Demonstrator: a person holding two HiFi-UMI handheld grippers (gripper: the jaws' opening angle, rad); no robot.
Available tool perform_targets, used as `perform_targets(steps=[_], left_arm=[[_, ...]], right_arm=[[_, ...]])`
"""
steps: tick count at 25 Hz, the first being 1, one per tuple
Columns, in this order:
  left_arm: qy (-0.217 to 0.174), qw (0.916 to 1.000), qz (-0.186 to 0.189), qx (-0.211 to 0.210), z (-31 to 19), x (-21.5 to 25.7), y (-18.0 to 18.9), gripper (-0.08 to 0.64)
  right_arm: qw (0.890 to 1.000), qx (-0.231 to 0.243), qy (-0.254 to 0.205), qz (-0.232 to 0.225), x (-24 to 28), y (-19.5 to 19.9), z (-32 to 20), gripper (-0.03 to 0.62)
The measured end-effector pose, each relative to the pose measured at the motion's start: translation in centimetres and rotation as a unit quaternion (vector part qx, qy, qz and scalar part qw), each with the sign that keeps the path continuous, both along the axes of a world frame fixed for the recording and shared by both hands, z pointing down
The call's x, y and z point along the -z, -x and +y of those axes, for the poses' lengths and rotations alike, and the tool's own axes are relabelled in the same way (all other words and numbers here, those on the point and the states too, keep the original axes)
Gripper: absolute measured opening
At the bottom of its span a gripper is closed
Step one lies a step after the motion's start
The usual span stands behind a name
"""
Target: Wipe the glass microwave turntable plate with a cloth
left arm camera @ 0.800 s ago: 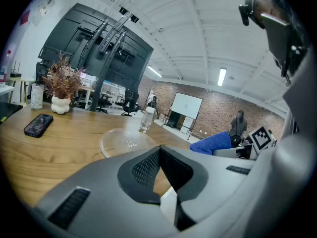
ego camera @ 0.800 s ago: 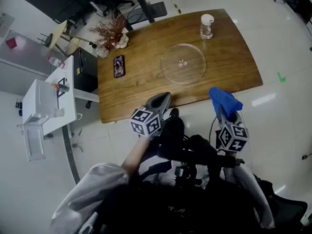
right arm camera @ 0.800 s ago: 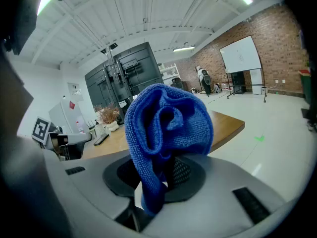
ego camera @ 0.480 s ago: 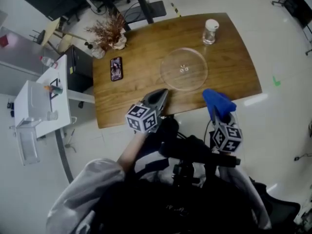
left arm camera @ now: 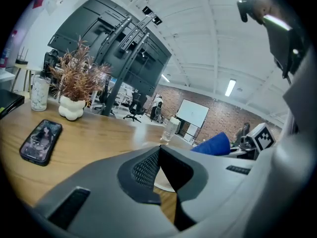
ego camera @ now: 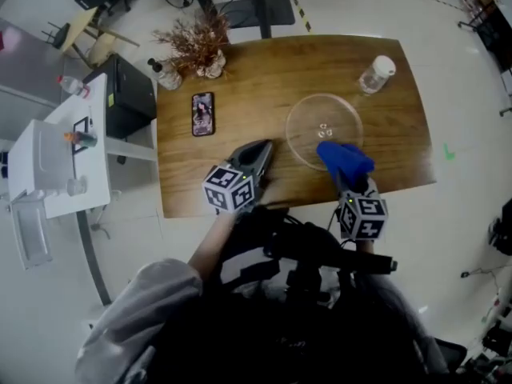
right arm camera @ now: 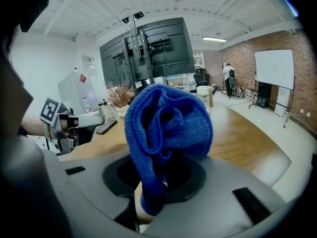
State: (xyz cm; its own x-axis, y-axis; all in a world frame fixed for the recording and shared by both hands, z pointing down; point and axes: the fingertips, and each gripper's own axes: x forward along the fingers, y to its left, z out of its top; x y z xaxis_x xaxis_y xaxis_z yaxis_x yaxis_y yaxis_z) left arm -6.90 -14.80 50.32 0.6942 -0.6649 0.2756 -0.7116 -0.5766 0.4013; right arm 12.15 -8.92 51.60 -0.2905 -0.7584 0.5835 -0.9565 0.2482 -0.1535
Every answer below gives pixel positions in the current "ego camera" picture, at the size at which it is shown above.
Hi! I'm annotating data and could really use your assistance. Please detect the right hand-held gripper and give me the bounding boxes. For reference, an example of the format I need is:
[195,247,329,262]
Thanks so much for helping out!
[334,173,390,242]

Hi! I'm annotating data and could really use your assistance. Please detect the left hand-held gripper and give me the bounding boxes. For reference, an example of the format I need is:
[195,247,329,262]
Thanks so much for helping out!
[202,138,275,216]

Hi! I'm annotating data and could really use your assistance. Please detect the clear glass plate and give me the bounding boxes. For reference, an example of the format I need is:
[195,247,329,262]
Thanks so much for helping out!
[285,92,365,172]

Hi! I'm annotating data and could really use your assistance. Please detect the blue cloth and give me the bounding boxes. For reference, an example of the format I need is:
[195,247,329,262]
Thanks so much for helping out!
[315,140,376,188]

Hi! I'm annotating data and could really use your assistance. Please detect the person's left forearm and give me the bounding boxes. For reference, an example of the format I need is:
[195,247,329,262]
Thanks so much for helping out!
[186,211,238,282]

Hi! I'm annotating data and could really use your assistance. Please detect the person's right forearm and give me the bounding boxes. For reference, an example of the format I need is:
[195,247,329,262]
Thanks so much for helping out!
[354,238,376,256]

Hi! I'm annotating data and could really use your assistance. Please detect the black smartphone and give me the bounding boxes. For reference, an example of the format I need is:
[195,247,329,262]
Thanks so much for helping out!
[191,91,217,138]

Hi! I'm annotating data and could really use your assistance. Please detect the black chest harness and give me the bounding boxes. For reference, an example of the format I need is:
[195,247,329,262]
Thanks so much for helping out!
[199,205,399,384]

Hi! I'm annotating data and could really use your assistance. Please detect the clear bottle with black cap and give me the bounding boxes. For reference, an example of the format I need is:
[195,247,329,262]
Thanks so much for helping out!
[146,57,184,92]

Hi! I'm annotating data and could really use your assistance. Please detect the dried brown plant in vase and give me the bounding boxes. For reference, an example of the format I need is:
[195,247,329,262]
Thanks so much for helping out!
[151,9,234,81]

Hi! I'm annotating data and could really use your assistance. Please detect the black floor equipment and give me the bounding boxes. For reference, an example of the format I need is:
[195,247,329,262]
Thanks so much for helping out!
[487,198,512,257]

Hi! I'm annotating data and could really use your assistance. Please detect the clear jar with white lid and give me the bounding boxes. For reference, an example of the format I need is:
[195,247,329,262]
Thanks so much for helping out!
[358,54,398,96]

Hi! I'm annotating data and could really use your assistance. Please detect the black cabinet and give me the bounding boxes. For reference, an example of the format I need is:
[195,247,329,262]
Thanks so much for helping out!
[82,53,158,141]

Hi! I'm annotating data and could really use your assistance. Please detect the black monitor stand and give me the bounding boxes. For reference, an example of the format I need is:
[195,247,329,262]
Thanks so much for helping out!
[214,0,297,40]

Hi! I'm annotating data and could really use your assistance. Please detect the black office chair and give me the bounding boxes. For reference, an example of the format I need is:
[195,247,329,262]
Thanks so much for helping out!
[434,336,468,376]

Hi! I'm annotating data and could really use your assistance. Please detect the white side table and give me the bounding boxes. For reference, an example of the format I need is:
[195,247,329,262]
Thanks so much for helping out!
[6,72,112,220]

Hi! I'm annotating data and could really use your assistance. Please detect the dark bottle with orange cap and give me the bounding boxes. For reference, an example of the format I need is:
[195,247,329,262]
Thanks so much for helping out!
[63,130,98,149]

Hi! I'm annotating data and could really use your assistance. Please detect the black framed tablet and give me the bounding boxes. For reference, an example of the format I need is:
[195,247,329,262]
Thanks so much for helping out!
[72,116,92,160]

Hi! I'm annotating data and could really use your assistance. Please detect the clear glass cup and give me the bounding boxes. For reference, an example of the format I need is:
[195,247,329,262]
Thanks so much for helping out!
[65,174,89,198]

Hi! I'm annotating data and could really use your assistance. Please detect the curved black table leg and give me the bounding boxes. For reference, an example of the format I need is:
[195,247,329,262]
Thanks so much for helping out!
[75,209,114,307]

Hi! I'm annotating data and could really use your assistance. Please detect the water bottle with red cap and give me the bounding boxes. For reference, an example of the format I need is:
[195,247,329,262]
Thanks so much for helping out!
[56,74,91,100]

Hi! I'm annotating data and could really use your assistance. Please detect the light wooden chair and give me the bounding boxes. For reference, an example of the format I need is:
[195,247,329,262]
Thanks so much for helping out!
[59,5,142,68]

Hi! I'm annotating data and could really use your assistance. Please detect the person's gray sweatshirt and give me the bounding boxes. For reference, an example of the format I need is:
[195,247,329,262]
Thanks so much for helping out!
[74,257,450,384]

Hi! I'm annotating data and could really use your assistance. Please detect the black stool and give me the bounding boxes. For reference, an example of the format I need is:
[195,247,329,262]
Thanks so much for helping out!
[41,21,72,50]

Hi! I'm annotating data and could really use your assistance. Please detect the black floor cable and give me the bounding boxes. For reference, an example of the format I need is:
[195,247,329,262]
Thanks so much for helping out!
[459,264,512,280]

